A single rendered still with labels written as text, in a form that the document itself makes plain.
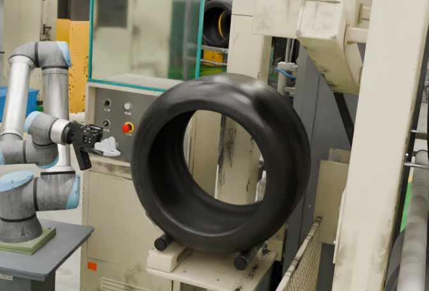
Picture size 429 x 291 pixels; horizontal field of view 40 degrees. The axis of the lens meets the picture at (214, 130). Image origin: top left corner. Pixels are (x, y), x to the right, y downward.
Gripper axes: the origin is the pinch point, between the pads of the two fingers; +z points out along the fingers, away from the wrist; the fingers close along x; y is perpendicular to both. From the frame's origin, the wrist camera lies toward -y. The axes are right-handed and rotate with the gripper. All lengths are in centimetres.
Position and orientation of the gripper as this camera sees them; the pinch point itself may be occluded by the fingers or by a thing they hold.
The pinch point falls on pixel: (116, 155)
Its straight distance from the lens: 211.0
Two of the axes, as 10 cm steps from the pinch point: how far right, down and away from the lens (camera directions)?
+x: 3.4, -2.0, 9.2
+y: 1.9, -9.4, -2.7
